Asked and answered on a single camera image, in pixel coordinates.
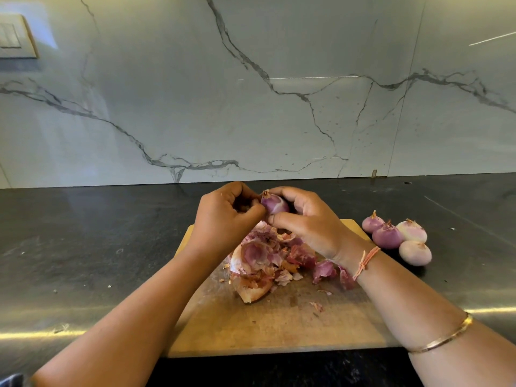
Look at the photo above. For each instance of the wooden cutting board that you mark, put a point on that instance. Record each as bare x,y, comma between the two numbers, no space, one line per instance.
234,326

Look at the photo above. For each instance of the person's left forearm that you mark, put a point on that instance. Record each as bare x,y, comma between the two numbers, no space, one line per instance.
109,334

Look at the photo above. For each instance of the person's right forearm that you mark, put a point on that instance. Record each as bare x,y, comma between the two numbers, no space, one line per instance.
439,318

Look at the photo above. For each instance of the gold bangle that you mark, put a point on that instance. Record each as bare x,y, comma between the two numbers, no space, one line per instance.
442,336

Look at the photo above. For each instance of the brownish red onion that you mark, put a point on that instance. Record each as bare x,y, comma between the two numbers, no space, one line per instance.
412,231

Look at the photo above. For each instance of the white wall switch plate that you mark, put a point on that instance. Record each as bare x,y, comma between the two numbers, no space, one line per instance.
14,36

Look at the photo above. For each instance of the pile of onion peels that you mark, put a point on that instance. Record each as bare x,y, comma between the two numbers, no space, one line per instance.
262,262

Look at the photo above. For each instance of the red onion with pale patch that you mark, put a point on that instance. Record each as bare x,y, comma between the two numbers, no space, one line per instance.
274,204

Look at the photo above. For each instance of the black white plaid sleeve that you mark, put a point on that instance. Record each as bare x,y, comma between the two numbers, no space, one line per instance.
10,381

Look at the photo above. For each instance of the person's left hand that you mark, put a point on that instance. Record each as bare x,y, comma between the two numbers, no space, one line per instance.
222,221

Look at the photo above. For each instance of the small red onion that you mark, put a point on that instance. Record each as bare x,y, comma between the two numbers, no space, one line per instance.
373,222

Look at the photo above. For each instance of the person's right hand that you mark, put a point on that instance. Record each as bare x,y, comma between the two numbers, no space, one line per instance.
318,220

